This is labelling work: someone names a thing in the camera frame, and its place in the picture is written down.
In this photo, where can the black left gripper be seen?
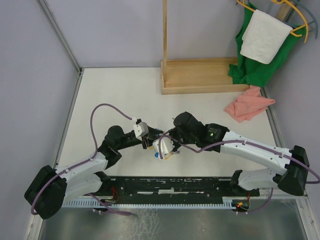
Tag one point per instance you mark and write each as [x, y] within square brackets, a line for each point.
[150, 137]

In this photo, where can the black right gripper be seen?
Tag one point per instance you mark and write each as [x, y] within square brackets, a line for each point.
[172, 132]

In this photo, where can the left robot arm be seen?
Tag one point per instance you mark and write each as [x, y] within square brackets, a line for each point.
[53, 187]

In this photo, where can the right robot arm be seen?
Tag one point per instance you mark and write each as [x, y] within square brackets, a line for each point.
[285, 169]

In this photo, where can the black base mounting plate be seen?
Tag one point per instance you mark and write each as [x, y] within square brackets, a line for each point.
[214, 186]

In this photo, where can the pink cloth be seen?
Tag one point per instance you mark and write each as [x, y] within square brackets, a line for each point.
[248, 105]

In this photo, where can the green shirt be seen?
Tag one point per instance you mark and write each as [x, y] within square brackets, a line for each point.
[251, 72]

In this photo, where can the white towel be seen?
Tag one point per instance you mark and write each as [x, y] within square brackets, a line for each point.
[263, 37]

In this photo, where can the teal clothes hanger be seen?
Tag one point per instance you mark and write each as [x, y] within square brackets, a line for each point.
[291, 18]

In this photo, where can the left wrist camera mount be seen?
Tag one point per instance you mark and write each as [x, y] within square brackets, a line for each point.
[140, 128]

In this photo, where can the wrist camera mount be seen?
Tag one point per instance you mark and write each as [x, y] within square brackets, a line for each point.
[140, 128]
[164, 146]

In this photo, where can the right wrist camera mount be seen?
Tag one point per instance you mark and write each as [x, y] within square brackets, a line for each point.
[164, 146]

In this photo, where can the wooden rack frame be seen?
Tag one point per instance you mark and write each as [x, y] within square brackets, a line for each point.
[195, 75]

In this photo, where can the white cable duct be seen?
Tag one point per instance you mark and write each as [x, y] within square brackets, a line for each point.
[89, 202]

